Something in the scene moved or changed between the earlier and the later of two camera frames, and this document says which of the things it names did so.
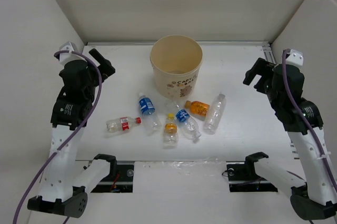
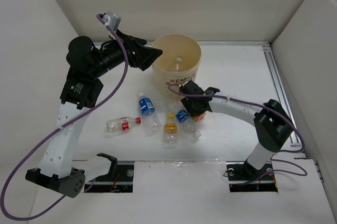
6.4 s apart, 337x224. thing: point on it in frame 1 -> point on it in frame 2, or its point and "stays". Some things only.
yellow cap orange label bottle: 170,138 stays
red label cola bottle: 122,124 stays
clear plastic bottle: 215,114 -> 178,60
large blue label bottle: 152,124 stays
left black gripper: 105,67 -> 144,58
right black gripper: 262,67 -> 193,112
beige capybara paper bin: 176,60 stays
